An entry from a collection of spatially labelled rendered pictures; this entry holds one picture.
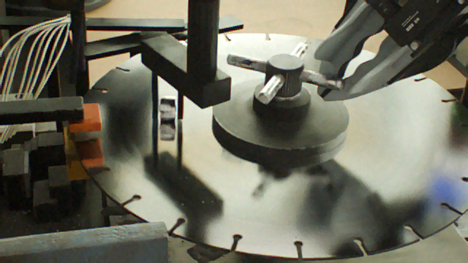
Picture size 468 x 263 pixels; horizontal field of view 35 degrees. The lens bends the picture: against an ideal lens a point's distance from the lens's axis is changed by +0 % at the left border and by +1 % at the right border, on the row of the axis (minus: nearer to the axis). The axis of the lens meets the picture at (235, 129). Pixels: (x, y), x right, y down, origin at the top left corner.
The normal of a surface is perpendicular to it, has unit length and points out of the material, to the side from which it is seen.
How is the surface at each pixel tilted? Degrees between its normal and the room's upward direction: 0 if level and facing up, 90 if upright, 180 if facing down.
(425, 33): 79
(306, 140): 6
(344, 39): 115
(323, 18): 0
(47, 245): 0
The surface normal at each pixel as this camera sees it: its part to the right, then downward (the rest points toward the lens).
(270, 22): 0.05, -0.84
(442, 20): -0.52, 0.26
